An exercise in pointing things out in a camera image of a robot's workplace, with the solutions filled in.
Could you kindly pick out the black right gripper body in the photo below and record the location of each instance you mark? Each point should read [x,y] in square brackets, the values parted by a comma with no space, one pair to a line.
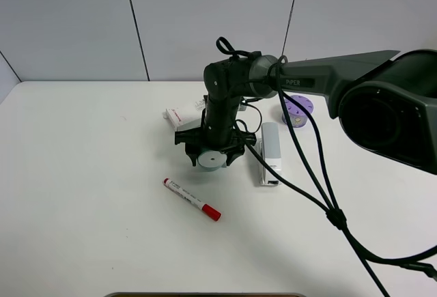
[226,84]

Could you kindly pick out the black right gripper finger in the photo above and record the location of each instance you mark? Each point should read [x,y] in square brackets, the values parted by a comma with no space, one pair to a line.
[193,152]
[233,153]

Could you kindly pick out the red white marker pen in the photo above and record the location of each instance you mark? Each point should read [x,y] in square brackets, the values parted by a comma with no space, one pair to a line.
[208,210]

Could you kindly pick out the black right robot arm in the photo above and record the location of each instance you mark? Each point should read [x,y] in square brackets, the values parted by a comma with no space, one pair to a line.
[385,101]

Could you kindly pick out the white grey stapler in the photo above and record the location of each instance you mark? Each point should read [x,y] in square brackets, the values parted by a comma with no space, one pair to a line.
[268,147]

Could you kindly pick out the white red toothpaste box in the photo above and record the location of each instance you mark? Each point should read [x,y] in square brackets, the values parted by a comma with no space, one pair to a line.
[186,117]

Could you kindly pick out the purple round container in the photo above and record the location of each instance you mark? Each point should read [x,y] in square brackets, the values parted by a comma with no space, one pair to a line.
[297,116]

